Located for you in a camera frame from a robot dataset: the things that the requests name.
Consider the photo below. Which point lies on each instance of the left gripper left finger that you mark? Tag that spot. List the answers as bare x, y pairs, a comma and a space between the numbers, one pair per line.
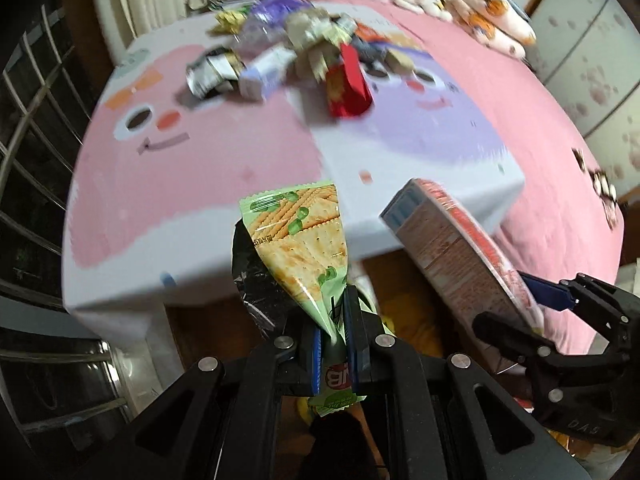
300, 365

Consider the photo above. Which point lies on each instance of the pink clear-window box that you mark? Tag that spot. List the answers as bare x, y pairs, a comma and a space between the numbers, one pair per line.
462, 262

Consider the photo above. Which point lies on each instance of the pink bed blanket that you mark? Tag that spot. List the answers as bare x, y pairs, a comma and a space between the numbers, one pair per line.
483, 126

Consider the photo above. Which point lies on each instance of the orange foil packet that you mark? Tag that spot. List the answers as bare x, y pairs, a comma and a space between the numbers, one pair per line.
371, 35

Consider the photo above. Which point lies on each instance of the small tan box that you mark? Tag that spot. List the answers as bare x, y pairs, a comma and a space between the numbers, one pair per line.
398, 62

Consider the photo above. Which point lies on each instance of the green cracker wrapper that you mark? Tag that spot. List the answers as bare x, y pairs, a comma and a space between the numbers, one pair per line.
291, 254

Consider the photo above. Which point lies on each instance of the white purple carton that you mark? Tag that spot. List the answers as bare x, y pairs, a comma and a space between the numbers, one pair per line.
266, 73

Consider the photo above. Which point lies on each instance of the small black box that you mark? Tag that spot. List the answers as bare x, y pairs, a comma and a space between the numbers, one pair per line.
370, 54

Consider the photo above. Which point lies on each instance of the dark green pistachio box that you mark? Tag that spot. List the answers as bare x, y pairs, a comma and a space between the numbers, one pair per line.
317, 37

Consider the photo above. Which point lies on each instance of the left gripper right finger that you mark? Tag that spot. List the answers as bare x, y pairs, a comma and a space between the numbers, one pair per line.
365, 340

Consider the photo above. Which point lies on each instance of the metal window grille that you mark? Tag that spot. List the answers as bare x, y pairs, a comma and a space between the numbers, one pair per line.
46, 102

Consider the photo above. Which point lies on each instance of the purple plastic bag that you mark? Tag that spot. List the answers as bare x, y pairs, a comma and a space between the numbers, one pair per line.
275, 12

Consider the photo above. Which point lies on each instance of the yellow paper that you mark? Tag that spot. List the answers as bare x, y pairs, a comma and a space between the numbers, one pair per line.
230, 22

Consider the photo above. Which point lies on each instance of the clear plastic bag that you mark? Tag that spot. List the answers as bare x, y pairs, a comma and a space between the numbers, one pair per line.
256, 36

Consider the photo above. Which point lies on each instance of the rolled bear print quilt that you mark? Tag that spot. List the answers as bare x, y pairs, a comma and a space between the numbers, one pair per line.
495, 24

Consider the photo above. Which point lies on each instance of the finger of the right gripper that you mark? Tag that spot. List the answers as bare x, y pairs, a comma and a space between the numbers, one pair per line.
515, 345
556, 296

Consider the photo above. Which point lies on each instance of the black silver wrapper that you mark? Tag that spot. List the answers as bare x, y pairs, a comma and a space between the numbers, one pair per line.
214, 71

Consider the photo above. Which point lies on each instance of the red paper bag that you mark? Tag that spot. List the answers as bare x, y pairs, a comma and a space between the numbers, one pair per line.
347, 90

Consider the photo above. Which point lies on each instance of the cartoon printed tablecloth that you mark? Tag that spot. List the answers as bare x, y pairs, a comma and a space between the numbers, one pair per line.
158, 180

